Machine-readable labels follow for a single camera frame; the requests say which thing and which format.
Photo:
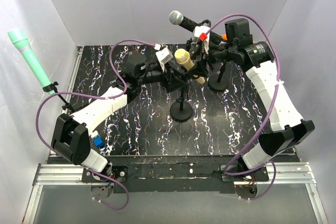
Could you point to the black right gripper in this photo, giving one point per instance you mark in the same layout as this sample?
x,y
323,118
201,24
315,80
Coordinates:
x,y
199,69

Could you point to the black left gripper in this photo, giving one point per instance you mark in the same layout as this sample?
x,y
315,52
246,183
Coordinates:
x,y
170,80

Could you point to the beige microphone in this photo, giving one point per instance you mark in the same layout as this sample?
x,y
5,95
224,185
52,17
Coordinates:
x,y
183,58

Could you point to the black round-base stand front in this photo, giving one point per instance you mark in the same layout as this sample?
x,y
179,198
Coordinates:
x,y
181,111

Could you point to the black round-base stand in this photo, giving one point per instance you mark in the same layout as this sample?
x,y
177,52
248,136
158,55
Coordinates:
x,y
181,111
218,82

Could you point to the orange microphone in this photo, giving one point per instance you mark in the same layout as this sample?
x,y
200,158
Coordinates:
x,y
224,36

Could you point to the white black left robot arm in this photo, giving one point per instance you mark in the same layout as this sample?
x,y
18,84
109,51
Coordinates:
x,y
73,133

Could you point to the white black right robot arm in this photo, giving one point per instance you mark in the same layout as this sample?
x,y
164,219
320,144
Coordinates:
x,y
283,127

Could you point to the black round-base stand rear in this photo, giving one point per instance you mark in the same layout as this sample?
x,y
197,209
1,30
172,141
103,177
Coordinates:
x,y
218,82

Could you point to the black tripod microphone stand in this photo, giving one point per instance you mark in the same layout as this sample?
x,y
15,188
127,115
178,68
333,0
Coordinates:
x,y
194,43

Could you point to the black silver-head microphone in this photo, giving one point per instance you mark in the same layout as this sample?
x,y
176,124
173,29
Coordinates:
x,y
177,18

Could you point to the black tripod stand at left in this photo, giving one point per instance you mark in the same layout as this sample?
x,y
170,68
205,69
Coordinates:
x,y
61,96

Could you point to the mint green microphone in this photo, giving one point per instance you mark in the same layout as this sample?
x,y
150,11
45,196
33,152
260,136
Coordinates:
x,y
22,44

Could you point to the black marble pattern mat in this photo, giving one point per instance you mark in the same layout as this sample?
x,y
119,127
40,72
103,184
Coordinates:
x,y
193,120

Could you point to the blue white cube toy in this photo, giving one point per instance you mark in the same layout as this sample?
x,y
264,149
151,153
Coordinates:
x,y
97,140

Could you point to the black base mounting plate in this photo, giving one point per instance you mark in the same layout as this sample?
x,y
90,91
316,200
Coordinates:
x,y
170,173

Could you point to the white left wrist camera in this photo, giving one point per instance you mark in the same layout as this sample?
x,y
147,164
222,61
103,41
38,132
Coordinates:
x,y
164,55

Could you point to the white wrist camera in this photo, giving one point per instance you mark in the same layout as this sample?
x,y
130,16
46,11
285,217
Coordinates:
x,y
164,55
201,34

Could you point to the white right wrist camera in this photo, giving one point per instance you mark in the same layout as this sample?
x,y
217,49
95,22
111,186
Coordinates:
x,y
201,34

